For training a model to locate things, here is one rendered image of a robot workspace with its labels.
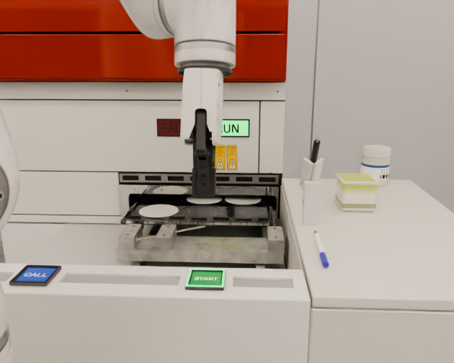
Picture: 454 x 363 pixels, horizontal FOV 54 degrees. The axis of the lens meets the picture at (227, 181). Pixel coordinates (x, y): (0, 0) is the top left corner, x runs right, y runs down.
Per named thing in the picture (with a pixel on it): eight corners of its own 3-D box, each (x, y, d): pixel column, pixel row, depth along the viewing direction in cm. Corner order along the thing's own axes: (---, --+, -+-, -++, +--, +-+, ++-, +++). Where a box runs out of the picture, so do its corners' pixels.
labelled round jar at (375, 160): (357, 178, 120) (359, 144, 118) (383, 179, 120) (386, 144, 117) (362, 186, 113) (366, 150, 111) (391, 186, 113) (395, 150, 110)
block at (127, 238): (128, 235, 105) (127, 222, 104) (143, 235, 105) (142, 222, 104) (119, 248, 97) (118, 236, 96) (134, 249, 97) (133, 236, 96)
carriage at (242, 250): (126, 245, 106) (125, 235, 105) (280, 249, 104) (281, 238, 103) (116, 261, 98) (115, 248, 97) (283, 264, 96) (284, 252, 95)
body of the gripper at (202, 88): (183, 70, 67) (182, 145, 67) (171, 55, 56) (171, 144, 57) (233, 70, 66) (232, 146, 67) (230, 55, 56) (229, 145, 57)
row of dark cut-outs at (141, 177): (120, 181, 125) (119, 173, 124) (278, 183, 123) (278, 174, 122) (119, 181, 124) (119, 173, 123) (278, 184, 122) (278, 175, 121)
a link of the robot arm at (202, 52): (179, 55, 66) (179, 75, 66) (168, 40, 57) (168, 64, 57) (236, 55, 66) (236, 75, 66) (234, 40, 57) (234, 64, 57)
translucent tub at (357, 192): (334, 201, 102) (336, 172, 100) (367, 201, 102) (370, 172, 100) (340, 212, 95) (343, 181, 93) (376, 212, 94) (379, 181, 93)
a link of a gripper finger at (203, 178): (192, 148, 62) (192, 196, 63) (189, 148, 59) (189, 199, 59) (215, 148, 62) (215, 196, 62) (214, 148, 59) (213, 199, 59)
